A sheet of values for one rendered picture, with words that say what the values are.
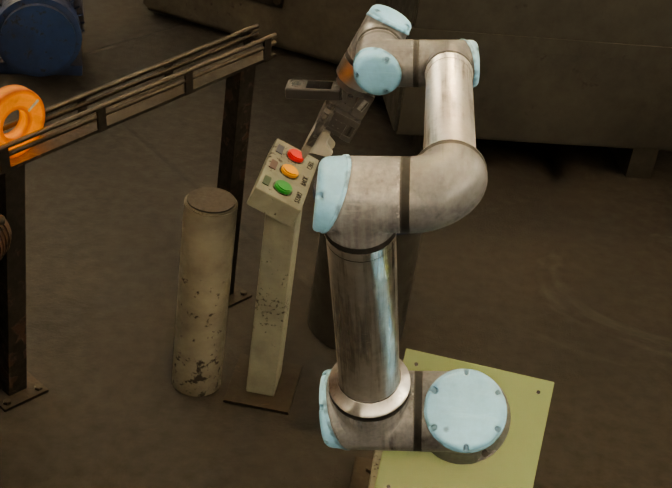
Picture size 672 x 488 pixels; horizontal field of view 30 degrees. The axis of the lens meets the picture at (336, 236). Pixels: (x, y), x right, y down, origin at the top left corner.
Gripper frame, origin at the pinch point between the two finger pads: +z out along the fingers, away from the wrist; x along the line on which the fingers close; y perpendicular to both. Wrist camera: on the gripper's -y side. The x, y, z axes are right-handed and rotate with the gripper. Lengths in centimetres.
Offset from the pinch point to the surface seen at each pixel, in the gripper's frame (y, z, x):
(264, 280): 7.1, 35.6, 1.6
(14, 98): -57, 13, -12
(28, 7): -90, 76, 137
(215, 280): -3.0, 39.0, -2.2
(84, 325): -25, 83, 16
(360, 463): 45, 56, -18
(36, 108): -53, 16, -8
